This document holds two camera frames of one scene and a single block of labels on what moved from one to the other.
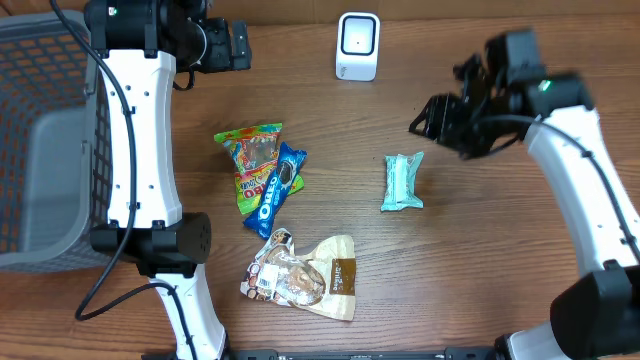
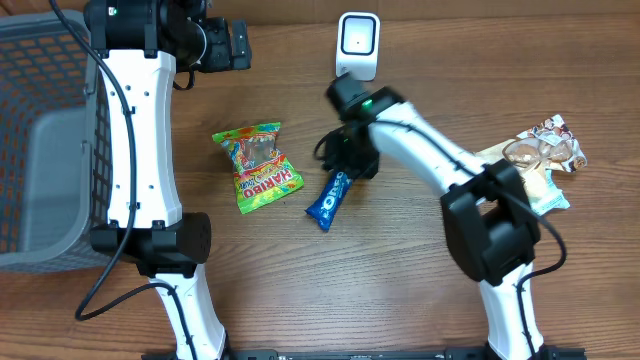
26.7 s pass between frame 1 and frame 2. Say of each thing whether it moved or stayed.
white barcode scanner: stayed
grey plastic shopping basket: stayed
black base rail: stayed
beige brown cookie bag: moved
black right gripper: moved
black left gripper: stayed
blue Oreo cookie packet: moved
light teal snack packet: moved
